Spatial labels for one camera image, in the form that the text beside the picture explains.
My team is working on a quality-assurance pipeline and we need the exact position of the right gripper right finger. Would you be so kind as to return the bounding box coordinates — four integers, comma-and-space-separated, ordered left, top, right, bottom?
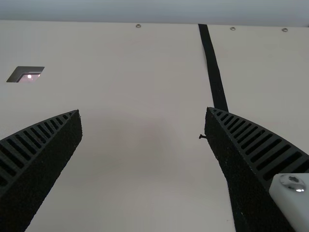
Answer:
204, 106, 309, 232

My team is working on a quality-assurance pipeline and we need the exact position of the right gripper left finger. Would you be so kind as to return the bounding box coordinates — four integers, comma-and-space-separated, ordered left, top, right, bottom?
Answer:
0, 109, 83, 232

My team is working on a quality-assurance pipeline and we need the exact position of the black strip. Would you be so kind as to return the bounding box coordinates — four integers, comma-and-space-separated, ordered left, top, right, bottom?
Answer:
197, 23, 230, 114

